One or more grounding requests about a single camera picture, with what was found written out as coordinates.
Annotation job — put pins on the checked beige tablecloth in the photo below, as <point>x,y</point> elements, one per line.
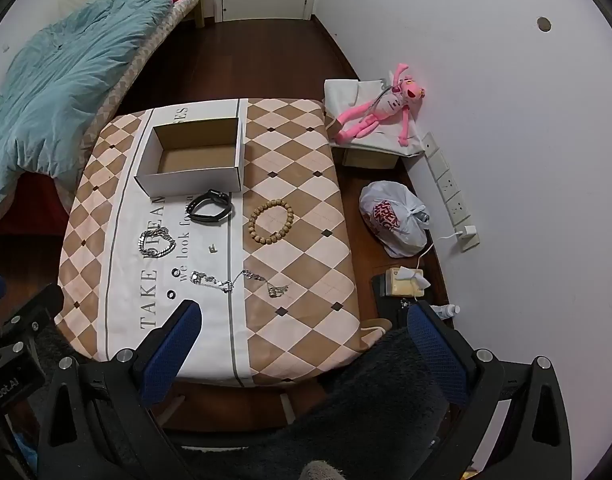
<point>296,160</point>

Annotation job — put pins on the white power strip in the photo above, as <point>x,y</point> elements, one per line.
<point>448,185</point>

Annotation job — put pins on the small white bottle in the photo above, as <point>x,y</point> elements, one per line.
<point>448,311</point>

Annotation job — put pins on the dark fleece clothing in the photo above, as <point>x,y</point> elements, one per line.
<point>366,410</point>

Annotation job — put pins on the white charger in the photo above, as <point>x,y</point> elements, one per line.
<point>468,237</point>

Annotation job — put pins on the bed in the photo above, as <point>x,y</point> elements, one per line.
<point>130,70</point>

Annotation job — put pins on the white printed plastic bag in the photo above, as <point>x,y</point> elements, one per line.
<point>406,230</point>

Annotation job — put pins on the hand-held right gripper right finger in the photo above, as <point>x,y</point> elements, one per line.
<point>436,355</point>

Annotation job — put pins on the pink plush toy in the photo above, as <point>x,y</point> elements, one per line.
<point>386,105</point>

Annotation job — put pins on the yellow tissue box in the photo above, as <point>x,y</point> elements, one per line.
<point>401,287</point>

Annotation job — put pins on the blue plastic item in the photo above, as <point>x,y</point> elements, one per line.
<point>24,452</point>

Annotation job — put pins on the white cardboard box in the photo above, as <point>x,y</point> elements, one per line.
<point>185,180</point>

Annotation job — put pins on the round wall cover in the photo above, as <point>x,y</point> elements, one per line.
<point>542,23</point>

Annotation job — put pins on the blue duvet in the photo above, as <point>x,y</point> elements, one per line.
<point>60,85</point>

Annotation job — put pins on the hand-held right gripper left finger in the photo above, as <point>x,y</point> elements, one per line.
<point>173,350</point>

